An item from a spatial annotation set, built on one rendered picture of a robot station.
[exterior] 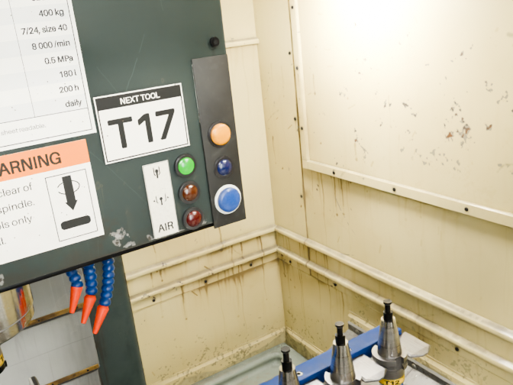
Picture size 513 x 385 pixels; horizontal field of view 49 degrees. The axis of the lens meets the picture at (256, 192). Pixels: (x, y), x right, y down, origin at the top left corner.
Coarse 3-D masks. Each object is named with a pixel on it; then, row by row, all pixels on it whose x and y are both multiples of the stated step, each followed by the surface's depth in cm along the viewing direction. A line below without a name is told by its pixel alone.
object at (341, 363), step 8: (336, 344) 95; (344, 344) 94; (336, 352) 94; (344, 352) 94; (336, 360) 95; (344, 360) 94; (352, 360) 96; (336, 368) 95; (344, 368) 95; (352, 368) 95; (336, 376) 95; (344, 376) 95; (352, 376) 95
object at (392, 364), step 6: (402, 348) 103; (372, 354) 103; (378, 354) 102; (402, 354) 101; (378, 360) 101; (384, 360) 100; (390, 360) 100; (396, 360) 101; (402, 360) 101; (384, 366) 101; (390, 366) 100; (396, 366) 101; (402, 366) 101; (390, 372) 100; (396, 372) 100
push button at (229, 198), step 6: (222, 192) 67; (228, 192) 67; (234, 192) 68; (222, 198) 67; (228, 198) 67; (234, 198) 68; (222, 204) 67; (228, 204) 67; (234, 204) 68; (228, 210) 68
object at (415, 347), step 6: (402, 336) 108; (408, 336) 108; (414, 336) 108; (402, 342) 106; (408, 342) 106; (414, 342) 106; (420, 342) 106; (408, 348) 104; (414, 348) 104; (420, 348) 104; (426, 348) 104; (408, 354) 103; (414, 354) 102; (420, 354) 102; (426, 354) 103
